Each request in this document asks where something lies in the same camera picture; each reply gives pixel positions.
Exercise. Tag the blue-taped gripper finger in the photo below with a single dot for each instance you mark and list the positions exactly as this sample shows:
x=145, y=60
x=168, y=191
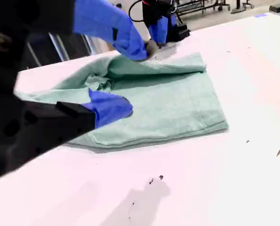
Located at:
x=111, y=26
x=159, y=31
x=173, y=20
x=106, y=108

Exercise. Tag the pale green T-shirt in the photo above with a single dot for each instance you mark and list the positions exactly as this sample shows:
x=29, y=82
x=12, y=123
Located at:
x=165, y=103

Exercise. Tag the silver metal rack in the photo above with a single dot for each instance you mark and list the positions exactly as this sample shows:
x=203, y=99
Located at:
x=59, y=47

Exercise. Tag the black chair base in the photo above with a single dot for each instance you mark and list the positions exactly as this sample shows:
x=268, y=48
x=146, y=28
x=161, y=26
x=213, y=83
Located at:
x=242, y=5

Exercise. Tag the blue tape strip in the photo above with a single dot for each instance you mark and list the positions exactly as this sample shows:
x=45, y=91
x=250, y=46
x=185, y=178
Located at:
x=261, y=15

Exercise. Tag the small black box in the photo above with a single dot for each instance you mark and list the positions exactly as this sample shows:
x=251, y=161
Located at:
x=279, y=7

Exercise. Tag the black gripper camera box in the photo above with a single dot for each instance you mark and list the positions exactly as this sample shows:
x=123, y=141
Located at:
x=179, y=31

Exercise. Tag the black metal frame furniture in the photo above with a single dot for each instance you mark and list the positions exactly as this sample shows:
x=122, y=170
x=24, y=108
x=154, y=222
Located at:
x=201, y=5

